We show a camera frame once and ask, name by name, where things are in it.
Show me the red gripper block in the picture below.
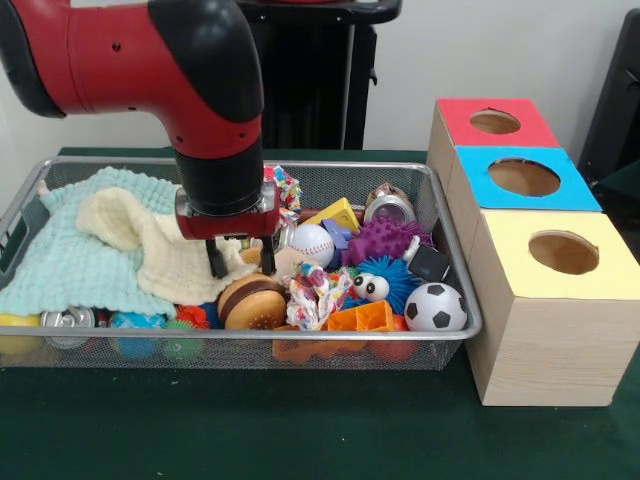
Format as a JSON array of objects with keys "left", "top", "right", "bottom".
[{"left": 175, "top": 205, "right": 283, "bottom": 280}]

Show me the cream yellow cloth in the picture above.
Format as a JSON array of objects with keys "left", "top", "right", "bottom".
[{"left": 75, "top": 188, "right": 259, "bottom": 306}]

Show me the clear shallow bin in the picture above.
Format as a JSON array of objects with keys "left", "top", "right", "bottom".
[{"left": 0, "top": 157, "right": 484, "bottom": 371}]

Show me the wooden box with three holes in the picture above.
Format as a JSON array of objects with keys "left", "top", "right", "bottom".
[{"left": 427, "top": 97, "right": 640, "bottom": 408}]

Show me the toy burger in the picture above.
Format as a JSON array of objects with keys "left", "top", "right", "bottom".
[{"left": 217, "top": 273, "right": 288, "bottom": 331}]

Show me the white baseball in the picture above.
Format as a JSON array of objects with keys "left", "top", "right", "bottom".
[{"left": 288, "top": 222, "right": 335, "bottom": 268}]

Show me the colourful dotted packet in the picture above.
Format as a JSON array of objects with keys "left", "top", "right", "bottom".
[{"left": 287, "top": 262, "right": 353, "bottom": 331}]

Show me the colourful dotted cloth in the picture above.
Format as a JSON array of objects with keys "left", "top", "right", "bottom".
[{"left": 264, "top": 165, "right": 302, "bottom": 227}]

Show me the yellow block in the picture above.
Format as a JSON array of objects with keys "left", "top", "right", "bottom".
[{"left": 303, "top": 197, "right": 361, "bottom": 233}]

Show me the orange plastic toy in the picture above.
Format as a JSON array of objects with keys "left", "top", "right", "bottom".
[{"left": 272, "top": 300, "right": 403, "bottom": 363}]

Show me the purple spiky ball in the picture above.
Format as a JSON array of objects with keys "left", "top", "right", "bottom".
[{"left": 342, "top": 217, "right": 433, "bottom": 266}]

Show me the blue spiky ball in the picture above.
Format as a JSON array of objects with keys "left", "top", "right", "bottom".
[{"left": 350, "top": 255, "right": 421, "bottom": 314}]

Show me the dark green table cloth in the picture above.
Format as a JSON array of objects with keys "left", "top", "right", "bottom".
[{"left": 0, "top": 147, "right": 640, "bottom": 480}]

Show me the mint green cloth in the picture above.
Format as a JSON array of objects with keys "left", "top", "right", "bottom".
[{"left": 0, "top": 167, "right": 186, "bottom": 317}]

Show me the silver can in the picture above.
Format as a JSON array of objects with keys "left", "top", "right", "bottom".
[{"left": 42, "top": 306, "right": 97, "bottom": 350}]

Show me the black cube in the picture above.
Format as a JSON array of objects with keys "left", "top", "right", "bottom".
[{"left": 405, "top": 236, "right": 452, "bottom": 284}]

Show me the black and white soccer ball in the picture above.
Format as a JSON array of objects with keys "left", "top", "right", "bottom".
[{"left": 404, "top": 282, "right": 469, "bottom": 333}]

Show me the black stand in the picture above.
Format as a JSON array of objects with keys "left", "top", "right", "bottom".
[{"left": 578, "top": 8, "right": 640, "bottom": 201}]

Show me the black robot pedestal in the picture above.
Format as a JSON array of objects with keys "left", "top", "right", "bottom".
[{"left": 240, "top": 0, "right": 403, "bottom": 151}]

